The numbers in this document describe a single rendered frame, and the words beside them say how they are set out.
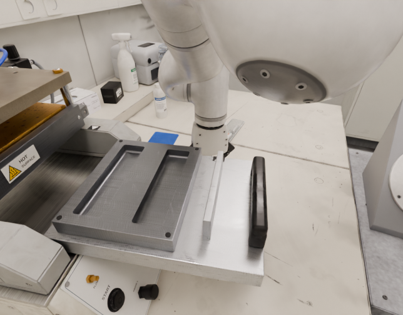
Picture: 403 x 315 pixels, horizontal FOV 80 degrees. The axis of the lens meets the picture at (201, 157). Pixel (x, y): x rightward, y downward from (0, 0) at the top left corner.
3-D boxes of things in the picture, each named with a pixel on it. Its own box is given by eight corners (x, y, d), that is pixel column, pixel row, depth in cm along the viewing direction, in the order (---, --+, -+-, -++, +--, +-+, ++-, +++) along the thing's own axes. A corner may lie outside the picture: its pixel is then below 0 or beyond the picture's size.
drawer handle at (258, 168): (248, 246, 31) (251, 227, 29) (250, 172, 43) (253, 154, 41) (263, 249, 31) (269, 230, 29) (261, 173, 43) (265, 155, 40)
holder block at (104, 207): (57, 232, 33) (50, 220, 32) (121, 149, 49) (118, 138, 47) (174, 252, 31) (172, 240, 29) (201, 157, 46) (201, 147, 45)
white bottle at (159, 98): (154, 114, 107) (150, 82, 99) (164, 112, 109) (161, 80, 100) (158, 119, 104) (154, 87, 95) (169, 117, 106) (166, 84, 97)
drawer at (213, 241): (51, 252, 35) (27, 217, 30) (119, 160, 52) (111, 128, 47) (260, 290, 31) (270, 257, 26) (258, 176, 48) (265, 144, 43)
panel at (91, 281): (136, 343, 41) (59, 288, 32) (180, 207, 64) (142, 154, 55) (146, 344, 40) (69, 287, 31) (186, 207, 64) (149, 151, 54)
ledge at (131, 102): (-1, 149, 86) (-8, 139, 84) (133, 75, 148) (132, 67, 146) (62, 169, 78) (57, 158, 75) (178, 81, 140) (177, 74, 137)
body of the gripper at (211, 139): (224, 109, 68) (222, 142, 75) (188, 114, 66) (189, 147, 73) (233, 122, 62) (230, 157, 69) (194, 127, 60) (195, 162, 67)
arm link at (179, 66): (104, 43, 35) (168, 106, 64) (215, 50, 32) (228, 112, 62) (115, -16, 35) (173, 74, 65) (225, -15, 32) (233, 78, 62)
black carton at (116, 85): (103, 103, 106) (99, 88, 102) (111, 95, 113) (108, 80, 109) (116, 104, 106) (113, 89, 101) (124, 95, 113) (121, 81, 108)
